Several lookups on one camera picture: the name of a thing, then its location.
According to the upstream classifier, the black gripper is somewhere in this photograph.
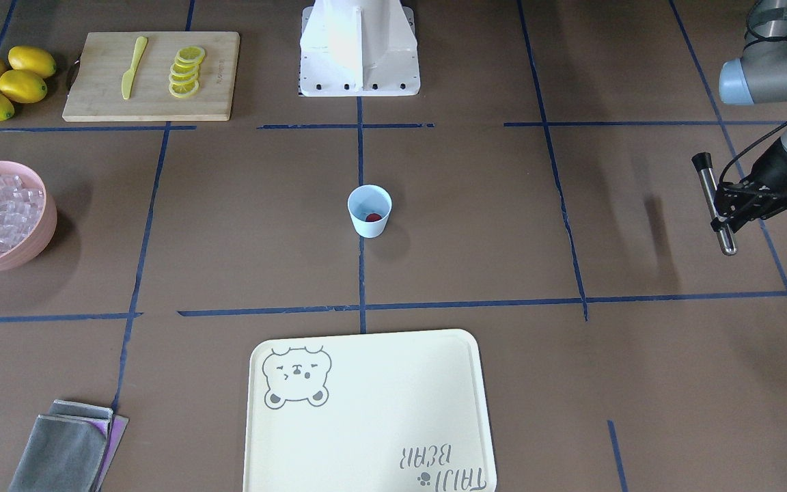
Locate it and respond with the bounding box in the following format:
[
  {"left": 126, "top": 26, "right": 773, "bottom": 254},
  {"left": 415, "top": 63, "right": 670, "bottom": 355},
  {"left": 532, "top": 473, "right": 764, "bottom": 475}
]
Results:
[{"left": 710, "top": 143, "right": 787, "bottom": 234}]

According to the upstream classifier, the steel muddler black tip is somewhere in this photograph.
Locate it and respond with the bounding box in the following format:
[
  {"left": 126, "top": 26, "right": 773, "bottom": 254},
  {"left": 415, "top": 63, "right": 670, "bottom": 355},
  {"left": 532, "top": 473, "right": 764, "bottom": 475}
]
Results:
[{"left": 691, "top": 152, "right": 738, "bottom": 256}]

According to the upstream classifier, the light blue plastic cup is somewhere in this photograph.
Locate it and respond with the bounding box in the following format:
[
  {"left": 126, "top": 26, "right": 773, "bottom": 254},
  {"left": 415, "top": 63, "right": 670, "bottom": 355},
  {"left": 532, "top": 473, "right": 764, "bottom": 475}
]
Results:
[{"left": 347, "top": 184, "right": 393, "bottom": 238}]

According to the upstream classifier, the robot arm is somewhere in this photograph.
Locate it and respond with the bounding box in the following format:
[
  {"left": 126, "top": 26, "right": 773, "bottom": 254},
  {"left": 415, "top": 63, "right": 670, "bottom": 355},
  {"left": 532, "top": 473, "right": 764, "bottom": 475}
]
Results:
[{"left": 711, "top": 1, "right": 787, "bottom": 232}]

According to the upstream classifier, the pink bowl of ice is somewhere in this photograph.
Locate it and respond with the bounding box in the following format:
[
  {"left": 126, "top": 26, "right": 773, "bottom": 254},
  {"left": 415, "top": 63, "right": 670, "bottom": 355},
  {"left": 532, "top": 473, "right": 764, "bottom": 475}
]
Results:
[{"left": 0, "top": 160, "right": 57, "bottom": 271}]

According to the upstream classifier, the cream bear serving tray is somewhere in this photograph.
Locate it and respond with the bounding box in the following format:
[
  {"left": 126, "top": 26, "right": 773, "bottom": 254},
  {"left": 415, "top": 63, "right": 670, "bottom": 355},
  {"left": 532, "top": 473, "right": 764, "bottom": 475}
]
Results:
[{"left": 243, "top": 328, "right": 499, "bottom": 491}]

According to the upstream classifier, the lemon slice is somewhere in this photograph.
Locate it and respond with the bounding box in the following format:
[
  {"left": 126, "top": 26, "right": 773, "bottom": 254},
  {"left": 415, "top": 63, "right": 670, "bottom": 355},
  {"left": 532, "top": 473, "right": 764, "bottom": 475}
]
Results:
[
  {"left": 169, "top": 62, "right": 199, "bottom": 78},
  {"left": 168, "top": 80, "right": 200, "bottom": 98},
  {"left": 175, "top": 46, "right": 206, "bottom": 66},
  {"left": 168, "top": 71, "right": 199, "bottom": 86}
]

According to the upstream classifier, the lemon slice top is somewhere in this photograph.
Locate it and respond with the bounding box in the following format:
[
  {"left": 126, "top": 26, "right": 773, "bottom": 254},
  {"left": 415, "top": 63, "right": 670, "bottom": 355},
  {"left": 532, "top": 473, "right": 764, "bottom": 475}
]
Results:
[{"left": 175, "top": 46, "right": 206, "bottom": 66}]

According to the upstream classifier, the lemon slice bottom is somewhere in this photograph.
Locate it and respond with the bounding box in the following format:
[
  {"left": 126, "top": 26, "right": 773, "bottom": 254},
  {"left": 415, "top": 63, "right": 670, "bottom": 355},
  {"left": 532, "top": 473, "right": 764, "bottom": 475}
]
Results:
[{"left": 168, "top": 80, "right": 200, "bottom": 98}]

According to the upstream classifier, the yellow plastic knife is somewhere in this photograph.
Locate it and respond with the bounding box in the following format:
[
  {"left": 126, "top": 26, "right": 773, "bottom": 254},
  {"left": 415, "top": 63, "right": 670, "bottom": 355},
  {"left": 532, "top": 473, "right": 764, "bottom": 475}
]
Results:
[{"left": 120, "top": 36, "right": 149, "bottom": 100}]

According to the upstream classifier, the wooden cutting board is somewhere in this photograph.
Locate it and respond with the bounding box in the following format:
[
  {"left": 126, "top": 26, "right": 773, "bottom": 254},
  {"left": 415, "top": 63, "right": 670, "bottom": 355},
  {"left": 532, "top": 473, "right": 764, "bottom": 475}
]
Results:
[{"left": 62, "top": 31, "right": 240, "bottom": 122}]

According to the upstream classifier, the grey folded cloth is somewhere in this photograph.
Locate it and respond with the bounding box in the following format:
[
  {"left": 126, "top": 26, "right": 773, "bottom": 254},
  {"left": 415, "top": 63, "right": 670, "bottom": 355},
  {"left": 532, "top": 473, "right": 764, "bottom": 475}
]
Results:
[{"left": 8, "top": 399, "right": 129, "bottom": 491}]

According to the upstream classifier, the yellow lemon middle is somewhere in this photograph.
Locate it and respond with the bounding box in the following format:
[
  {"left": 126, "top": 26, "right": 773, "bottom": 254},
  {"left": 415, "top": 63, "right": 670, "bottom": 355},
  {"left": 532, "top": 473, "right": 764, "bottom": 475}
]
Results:
[{"left": 0, "top": 70, "right": 48, "bottom": 104}]

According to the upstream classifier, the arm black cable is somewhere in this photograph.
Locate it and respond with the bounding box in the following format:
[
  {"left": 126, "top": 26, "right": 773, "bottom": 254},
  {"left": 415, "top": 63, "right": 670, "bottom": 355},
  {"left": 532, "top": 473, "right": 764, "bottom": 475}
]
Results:
[{"left": 716, "top": 0, "right": 787, "bottom": 187}]

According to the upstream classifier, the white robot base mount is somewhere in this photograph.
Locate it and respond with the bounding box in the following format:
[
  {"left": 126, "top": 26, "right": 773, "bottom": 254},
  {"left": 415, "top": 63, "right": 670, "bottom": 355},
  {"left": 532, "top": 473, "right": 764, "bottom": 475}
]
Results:
[{"left": 298, "top": 1, "right": 422, "bottom": 98}]

